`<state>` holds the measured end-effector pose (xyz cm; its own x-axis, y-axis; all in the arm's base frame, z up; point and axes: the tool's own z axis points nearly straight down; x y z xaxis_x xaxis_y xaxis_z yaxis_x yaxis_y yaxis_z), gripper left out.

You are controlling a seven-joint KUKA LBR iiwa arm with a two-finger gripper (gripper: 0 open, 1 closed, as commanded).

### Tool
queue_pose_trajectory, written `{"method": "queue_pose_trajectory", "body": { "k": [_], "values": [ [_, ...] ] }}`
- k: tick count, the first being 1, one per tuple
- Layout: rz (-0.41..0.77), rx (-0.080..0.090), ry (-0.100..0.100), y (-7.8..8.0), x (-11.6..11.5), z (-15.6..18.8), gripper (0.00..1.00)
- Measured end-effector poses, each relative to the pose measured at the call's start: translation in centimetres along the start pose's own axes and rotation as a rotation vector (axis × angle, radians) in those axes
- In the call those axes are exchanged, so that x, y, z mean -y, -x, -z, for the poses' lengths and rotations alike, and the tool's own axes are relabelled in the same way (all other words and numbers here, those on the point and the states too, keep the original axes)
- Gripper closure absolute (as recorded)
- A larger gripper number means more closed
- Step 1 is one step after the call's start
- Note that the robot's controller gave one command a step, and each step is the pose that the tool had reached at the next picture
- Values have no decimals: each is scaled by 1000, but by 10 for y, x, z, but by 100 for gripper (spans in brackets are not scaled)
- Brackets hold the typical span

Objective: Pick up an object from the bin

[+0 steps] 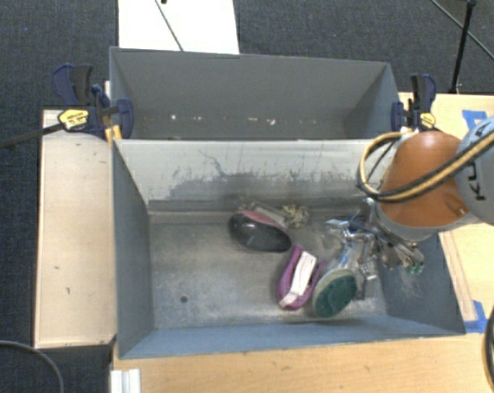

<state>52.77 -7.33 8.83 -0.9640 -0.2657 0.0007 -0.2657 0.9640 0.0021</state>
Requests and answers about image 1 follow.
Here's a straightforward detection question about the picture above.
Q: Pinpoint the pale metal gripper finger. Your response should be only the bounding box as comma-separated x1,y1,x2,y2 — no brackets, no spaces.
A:
354,260,378,302
334,242,360,277

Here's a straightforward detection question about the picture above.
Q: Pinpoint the green round scrub pad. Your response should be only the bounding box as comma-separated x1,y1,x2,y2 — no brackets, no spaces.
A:
311,268,359,319

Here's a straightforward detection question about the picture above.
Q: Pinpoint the purple and white packet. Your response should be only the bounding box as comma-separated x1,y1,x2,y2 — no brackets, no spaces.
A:
275,243,324,312

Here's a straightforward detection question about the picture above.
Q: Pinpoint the tan speckled toy animal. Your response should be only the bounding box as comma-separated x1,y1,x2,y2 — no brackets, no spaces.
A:
280,203,311,229

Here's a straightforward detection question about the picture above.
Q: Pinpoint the red and white flat packet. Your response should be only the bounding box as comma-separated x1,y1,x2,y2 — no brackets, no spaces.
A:
237,204,289,232

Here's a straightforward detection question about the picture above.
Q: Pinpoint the black computer mouse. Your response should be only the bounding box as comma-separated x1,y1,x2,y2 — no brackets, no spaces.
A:
228,213,293,254

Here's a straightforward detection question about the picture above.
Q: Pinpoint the grey metal bin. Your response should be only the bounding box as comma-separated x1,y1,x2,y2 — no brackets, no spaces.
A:
108,46,468,360

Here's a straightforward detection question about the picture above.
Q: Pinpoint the pale wood board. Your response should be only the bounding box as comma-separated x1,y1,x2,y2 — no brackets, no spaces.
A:
33,110,117,350

